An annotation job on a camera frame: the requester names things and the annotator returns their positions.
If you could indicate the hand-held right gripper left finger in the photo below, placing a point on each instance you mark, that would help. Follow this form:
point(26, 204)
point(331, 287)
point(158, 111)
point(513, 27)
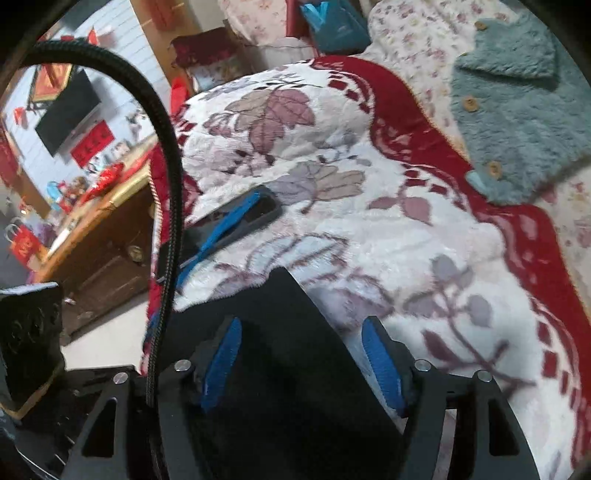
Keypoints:
point(224, 364)

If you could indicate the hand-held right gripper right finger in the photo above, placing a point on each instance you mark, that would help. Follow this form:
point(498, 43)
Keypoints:
point(378, 364)

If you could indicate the black pants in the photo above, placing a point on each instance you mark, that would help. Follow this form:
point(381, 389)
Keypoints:
point(286, 369)

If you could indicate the red gift bag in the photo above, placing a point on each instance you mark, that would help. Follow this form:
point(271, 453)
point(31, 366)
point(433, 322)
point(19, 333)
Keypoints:
point(25, 249)

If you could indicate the wooden cabinet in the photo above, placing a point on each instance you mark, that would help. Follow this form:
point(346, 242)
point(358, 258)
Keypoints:
point(101, 258)

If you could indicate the red white leaf blanket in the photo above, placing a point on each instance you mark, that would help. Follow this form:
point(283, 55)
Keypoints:
point(369, 230)

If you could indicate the teal fluffy jacket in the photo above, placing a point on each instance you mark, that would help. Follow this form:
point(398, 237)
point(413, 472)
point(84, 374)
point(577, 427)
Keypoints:
point(508, 120)

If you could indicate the floral bedsheet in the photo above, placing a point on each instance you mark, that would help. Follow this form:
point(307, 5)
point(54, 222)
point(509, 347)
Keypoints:
point(415, 55)

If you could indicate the dark red folded blanket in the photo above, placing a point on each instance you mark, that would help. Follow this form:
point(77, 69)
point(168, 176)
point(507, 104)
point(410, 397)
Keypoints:
point(203, 46)

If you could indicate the wooden door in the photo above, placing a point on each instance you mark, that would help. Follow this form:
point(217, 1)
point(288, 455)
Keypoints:
point(152, 37)

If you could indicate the teal bag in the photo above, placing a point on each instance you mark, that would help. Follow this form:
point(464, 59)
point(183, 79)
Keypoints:
point(337, 27)

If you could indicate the red wall banner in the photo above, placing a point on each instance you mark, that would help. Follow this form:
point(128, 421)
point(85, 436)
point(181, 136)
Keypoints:
point(92, 143)

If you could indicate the black wall television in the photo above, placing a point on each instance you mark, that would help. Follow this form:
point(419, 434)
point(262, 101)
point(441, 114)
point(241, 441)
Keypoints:
point(67, 113)

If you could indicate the red diamond wall decoration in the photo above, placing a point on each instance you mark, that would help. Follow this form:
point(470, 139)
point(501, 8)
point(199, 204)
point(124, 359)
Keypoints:
point(46, 83)

